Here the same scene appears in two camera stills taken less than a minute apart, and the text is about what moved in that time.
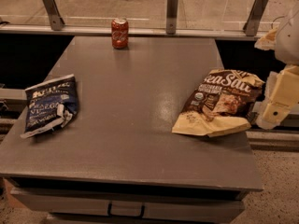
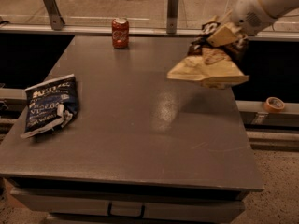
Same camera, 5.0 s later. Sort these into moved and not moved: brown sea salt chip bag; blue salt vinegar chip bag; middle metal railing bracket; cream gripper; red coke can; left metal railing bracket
Moved: cream gripper; brown sea salt chip bag
Not moved: red coke can; blue salt vinegar chip bag; middle metal railing bracket; left metal railing bracket
